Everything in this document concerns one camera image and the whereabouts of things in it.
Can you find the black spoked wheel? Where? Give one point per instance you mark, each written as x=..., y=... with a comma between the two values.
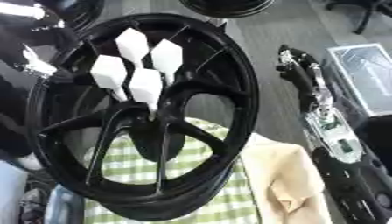
x=232, y=87

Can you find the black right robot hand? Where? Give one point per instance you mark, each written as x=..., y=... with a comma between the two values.
x=298, y=74

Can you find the black round wheel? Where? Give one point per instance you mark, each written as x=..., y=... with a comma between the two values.
x=227, y=7
x=86, y=13

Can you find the cream cloth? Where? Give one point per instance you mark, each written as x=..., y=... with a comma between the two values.
x=286, y=178

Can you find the white pin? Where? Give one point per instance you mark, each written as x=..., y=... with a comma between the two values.
x=131, y=43
x=108, y=71
x=167, y=55
x=146, y=86

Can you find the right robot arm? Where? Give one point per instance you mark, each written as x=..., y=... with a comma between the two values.
x=334, y=137

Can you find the black office chair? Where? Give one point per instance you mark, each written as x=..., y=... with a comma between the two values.
x=365, y=11

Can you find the grey box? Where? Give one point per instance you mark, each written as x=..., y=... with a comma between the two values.
x=362, y=75

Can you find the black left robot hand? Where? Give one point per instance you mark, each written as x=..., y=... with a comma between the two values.
x=69, y=77

